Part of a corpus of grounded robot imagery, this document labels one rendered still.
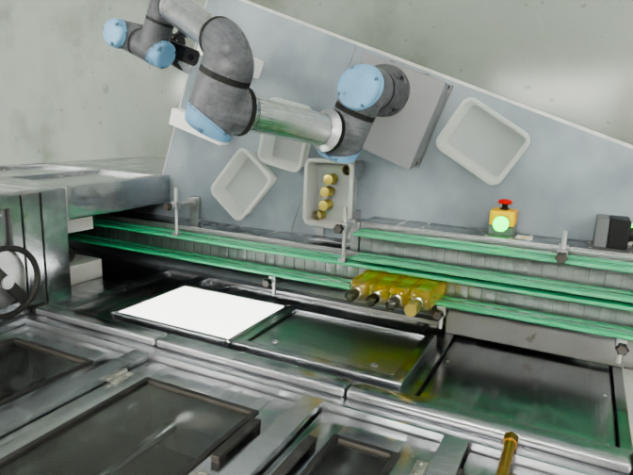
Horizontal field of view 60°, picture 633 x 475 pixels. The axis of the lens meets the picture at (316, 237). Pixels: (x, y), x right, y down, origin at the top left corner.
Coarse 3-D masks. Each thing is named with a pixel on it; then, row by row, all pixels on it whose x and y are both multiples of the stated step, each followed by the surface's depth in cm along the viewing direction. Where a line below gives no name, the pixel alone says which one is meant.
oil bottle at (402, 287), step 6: (408, 276) 159; (402, 282) 153; (408, 282) 153; (414, 282) 154; (390, 288) 148; (396, 288) 147; (402, 288) 147; (408, 288) 147; (390, 294) 147; (396, 294) 146; (402, 294) 146; (408, 294) 146; (402, 300) 146; (408, 300) 147; (402, 306) 146
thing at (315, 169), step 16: (320, 160) 177; (304, 176) 180; (320, 176) 186; (352, 176) 173; (304, 192) 181; (336, 192) 184; (352, 192) 174; (304, 208) 182; (336, 208) 185; (320, 224) 181
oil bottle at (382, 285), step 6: (384, 276) 158; (390, 276) 158; (396, 276) 159; (402, 276) 160; (378, 282) 152; (384, 282) 153; (390, 282) 153; (396, 282) 155; (372, 288) 149; (378, 288) 149; (384, 288) 148; (384, 294) 148; (384, 300) 149
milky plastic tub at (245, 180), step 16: (240, 160) 197; (256, 160) 190; (224, 176) 198; (240, 176) 202; (256, 176) 199; (272, 176) 192; (224, 192) 204; (240, 192) 203; (256, 192) 200; (240, 208) 203
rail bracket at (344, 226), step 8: (344, 208) 163; (344, 216) 163; (336, 224) 160; (344, 224) 163; (352, 224) 168; (336, 232) 160; (344, 232) 164; (344, 240) 165; (344, 248) 165; (344, 256) 166
